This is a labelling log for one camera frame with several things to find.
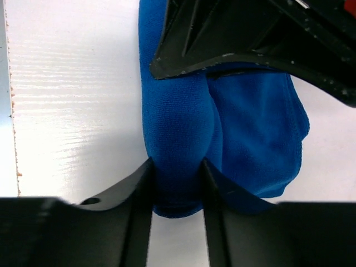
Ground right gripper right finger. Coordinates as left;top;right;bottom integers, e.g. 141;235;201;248
200;160;355;266

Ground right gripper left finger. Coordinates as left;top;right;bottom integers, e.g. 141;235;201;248
1;160;154;266

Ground blue towel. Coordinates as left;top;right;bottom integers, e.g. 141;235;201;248
138;1;309;218

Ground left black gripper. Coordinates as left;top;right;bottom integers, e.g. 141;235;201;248
150;1;355;107

